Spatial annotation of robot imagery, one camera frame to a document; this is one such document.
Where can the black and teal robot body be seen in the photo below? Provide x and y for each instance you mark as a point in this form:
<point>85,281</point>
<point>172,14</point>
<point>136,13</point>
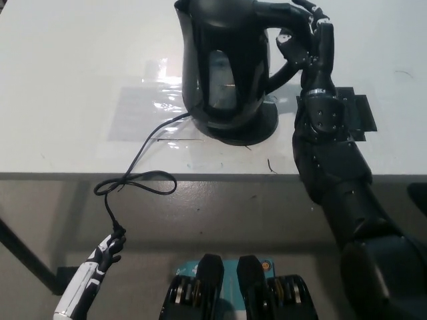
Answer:
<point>210,286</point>

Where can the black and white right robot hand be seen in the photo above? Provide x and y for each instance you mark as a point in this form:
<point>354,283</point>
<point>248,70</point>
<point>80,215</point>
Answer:
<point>323,50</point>

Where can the black electric kettle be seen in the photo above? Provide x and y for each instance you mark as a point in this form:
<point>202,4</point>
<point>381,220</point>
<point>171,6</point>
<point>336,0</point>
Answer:
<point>227,33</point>

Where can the round black kettle base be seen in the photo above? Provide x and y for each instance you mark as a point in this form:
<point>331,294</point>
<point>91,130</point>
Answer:
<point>263,123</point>

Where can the laminated paper sheet under tape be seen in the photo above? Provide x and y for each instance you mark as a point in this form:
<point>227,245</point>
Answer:
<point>133,113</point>

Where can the black tape patch on table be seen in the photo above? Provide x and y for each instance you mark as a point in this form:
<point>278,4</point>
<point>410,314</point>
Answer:
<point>363,110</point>

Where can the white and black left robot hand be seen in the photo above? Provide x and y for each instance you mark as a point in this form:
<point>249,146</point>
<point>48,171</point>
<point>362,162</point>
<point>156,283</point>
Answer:
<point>83,283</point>

